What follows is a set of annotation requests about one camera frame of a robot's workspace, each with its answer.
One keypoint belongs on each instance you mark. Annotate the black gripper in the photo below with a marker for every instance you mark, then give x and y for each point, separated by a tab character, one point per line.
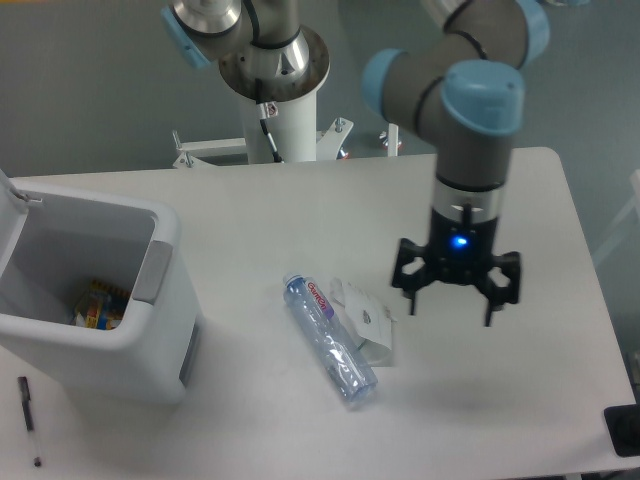
462	255

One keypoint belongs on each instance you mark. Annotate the white plastic trash can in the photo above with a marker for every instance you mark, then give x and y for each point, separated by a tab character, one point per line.
54	242

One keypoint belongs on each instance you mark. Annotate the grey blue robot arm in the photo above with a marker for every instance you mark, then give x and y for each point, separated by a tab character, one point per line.
464	96

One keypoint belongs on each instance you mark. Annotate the colourful snack wrapper trash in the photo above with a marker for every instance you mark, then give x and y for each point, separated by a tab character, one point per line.
102	306

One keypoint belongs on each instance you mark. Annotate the crumpled white paper packaging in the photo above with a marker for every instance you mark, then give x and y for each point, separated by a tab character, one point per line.
368	321

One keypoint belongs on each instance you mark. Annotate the clear plastic water bottle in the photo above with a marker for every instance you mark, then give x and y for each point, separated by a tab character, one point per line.
333	346

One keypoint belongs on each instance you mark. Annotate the black device at table edge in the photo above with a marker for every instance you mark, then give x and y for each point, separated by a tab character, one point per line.
623	426

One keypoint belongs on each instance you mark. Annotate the black pen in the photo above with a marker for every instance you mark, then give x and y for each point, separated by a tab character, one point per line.
25	399

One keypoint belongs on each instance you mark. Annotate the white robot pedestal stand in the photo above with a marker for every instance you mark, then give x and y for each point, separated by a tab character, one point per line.
276	90

